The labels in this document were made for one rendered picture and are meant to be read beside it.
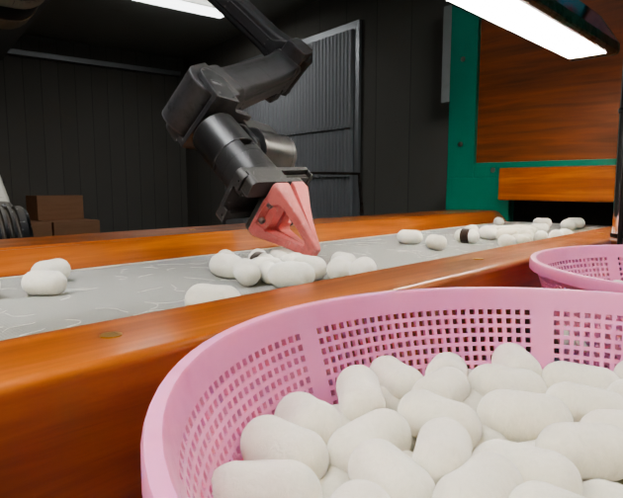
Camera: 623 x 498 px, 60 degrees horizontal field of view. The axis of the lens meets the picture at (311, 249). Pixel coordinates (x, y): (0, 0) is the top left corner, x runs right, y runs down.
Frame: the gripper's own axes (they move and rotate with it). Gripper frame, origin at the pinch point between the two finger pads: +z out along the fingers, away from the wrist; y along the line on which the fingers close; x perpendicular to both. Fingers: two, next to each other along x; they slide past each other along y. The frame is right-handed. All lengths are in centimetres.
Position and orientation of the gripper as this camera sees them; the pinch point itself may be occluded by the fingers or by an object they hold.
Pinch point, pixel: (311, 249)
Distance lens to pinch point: 54.2
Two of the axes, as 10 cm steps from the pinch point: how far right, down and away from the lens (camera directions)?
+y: 6.8, -1.1, 7.3
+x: -4.5, 7.1, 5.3
